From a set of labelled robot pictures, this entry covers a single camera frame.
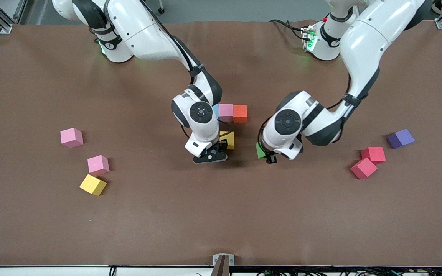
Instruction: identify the yellow foam cube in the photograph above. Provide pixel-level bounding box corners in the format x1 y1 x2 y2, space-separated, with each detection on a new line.
219 131 235 151
79 174 107 197

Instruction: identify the pink foam cube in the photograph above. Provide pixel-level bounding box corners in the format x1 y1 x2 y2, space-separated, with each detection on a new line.
219 103 234 122
60 128 84 149
87 155 111 177

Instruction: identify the orange foam cube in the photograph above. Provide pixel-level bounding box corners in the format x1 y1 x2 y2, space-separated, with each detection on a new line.
233 105 248 123

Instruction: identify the brown table cover sheet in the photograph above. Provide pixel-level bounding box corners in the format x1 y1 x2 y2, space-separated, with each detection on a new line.
0 20 442 267

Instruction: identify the red foam cube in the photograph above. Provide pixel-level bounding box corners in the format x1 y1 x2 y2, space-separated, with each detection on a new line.
350 158 378 180
361 147 386 164

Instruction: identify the purple foam cube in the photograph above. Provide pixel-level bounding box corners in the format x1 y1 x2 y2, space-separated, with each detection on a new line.
387 128 416 150

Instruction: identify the white table edge rail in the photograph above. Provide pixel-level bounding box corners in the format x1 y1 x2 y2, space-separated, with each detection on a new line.
0 264 442 276

